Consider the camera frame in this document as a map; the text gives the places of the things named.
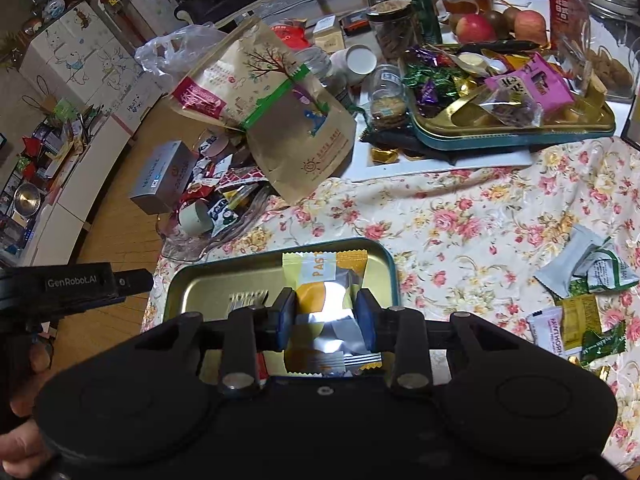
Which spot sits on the white low shelf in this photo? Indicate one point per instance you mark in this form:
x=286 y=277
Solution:
x=65 y=195

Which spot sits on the yellow pastry packet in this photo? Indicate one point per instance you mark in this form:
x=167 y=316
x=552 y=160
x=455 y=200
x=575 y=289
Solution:
x=320 y=300

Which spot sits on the black zigzag edge packet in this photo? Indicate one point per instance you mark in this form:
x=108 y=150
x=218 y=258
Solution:
x=390 y=139

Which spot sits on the white red label packet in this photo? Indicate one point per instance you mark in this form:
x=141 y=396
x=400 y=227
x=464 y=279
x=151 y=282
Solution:
x=545 y=332

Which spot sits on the grey cardboard box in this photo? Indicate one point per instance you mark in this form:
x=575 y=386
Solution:
x=160 y=177

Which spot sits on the pile of small snack packets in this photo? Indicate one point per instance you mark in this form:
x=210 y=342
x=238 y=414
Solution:
x=225 y=195

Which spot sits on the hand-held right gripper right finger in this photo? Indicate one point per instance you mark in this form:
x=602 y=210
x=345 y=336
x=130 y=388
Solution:
x=366 y=320

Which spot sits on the teal tin box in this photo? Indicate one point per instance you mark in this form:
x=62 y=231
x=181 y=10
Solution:
x=500 y=135

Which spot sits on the clear jar of cookies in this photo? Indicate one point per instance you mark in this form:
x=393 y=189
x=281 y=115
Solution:
x=607 y=67

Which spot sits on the red apple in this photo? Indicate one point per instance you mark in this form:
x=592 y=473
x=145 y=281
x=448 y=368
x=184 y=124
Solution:
x=475 y=29
x=531 y=27

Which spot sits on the green white snack packet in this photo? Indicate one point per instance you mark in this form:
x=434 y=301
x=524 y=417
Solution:
x=607 y=270

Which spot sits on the white cup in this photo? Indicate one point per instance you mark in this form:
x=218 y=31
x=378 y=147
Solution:
x=361 y=62

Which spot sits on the glass dish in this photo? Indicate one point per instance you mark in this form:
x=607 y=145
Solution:
x=200 y=247

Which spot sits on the clear plastic bag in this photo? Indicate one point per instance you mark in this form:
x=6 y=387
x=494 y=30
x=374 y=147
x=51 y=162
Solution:
x=165 y=52

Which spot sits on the pile of wrapped candies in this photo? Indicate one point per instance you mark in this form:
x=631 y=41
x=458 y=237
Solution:
x=435 y=77

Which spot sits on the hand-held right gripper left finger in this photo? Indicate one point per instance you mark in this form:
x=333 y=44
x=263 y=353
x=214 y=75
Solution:
x=285 y=320

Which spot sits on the green drink can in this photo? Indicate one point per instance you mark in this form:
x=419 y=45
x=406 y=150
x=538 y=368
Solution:
x=422 y=15

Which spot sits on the white cabinet with rabbit drawings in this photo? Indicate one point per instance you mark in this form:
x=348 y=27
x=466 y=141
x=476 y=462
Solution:
x=90 y=60

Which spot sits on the clear brown cookie packet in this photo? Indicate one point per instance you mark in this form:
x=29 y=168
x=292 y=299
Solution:
x=510 y=110

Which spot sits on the gold candy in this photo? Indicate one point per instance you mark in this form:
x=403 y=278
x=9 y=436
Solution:
x=384 y=155
x=600 y=373

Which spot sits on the olive gold snack packet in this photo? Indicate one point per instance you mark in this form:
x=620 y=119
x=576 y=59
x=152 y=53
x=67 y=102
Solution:
x=580 y=317

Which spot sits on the small clear cookie jar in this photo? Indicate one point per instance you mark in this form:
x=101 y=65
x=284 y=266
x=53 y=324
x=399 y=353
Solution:
x=387 y=97

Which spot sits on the red label jar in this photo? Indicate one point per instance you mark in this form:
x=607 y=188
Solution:
x=567 y=10

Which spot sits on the grey white snack packet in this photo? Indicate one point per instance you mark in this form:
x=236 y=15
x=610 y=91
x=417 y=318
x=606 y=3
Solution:
x=565 y=265

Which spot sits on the floral tablecloth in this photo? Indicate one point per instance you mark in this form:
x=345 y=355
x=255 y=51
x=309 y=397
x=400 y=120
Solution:
x=450 y=240

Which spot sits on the teal tin tray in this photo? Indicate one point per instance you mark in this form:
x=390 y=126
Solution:
x=225 y=280

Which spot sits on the white board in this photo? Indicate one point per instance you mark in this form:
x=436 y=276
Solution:
x=450 y=166

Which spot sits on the person's left hand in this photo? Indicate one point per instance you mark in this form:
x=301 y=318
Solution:
x=30 y=440

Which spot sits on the pink snack packet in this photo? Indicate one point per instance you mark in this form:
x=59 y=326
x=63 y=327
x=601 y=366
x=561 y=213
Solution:
x=525 y=87

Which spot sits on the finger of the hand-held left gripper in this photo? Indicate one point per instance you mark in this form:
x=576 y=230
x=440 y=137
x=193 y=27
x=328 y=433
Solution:
x=136 y=282

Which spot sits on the dark green candy packet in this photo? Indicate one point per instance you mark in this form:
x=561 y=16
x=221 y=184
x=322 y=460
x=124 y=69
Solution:
x=606 y=345

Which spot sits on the brown paper bag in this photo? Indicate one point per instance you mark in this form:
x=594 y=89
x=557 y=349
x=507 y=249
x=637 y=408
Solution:
x=290 y=135

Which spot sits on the glass jar of brown snacks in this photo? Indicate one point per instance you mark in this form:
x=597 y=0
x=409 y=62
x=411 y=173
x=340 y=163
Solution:
x=392 y=35

